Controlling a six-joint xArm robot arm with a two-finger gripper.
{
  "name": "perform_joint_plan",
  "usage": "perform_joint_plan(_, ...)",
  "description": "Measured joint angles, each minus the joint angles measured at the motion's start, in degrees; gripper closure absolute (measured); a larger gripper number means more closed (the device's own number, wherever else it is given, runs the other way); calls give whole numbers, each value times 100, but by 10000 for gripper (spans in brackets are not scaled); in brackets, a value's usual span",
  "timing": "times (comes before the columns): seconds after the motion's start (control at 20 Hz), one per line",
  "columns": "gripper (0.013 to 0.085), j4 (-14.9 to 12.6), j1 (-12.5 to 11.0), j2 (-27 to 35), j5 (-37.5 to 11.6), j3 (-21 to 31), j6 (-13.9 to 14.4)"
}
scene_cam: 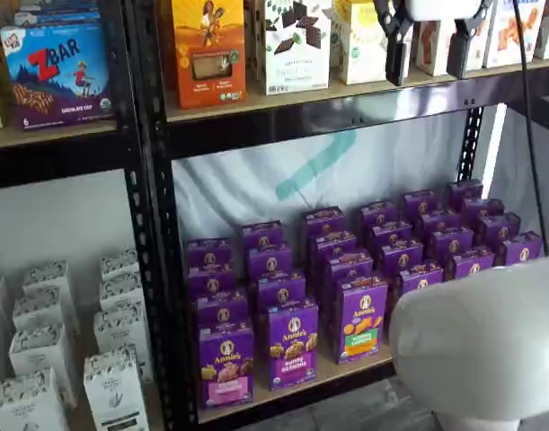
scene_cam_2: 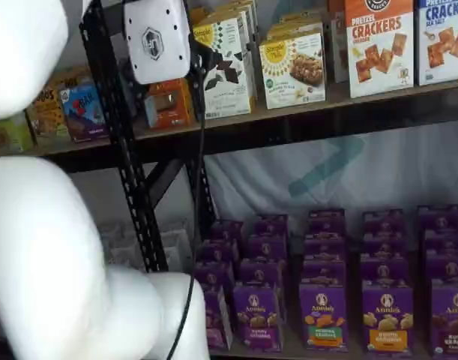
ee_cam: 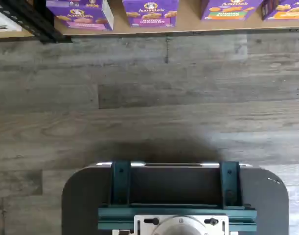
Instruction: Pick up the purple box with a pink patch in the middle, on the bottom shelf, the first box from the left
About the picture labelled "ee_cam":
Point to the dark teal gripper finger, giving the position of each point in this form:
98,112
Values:
121,183
230,183

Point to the purple Annie's box pink patch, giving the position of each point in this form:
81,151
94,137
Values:
85,22

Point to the wooden shelf board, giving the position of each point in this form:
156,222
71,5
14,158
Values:
188,24

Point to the black metal shelf rack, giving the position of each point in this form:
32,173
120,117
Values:
50,27
14,16

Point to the purple Annie's box green patch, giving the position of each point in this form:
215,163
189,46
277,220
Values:
227,9

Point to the purple Annie's box orange patch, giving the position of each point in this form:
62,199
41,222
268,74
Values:
288,11

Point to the purple Annie's snack box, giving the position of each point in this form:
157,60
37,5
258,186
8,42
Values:
66,3

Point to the black rounded platform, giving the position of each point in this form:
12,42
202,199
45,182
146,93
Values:
80,195

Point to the white small carton boxes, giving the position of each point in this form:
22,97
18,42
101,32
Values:
7,34

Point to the white printed carton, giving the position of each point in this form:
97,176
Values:
5,19

